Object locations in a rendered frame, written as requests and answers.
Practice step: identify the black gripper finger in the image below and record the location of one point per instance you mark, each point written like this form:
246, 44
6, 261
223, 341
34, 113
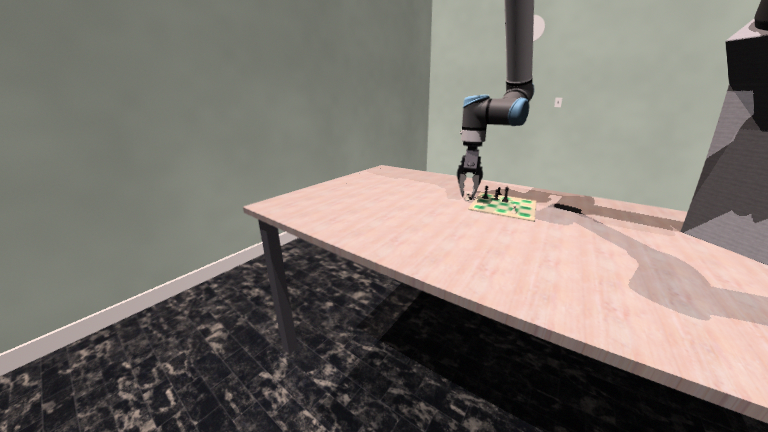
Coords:
477, 179
461, 179

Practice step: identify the green and cream chessboard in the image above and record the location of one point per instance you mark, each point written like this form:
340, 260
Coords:
525, 208

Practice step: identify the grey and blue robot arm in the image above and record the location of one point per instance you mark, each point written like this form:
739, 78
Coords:
478, 111

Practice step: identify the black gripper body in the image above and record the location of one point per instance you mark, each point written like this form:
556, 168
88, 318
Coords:
474, 146

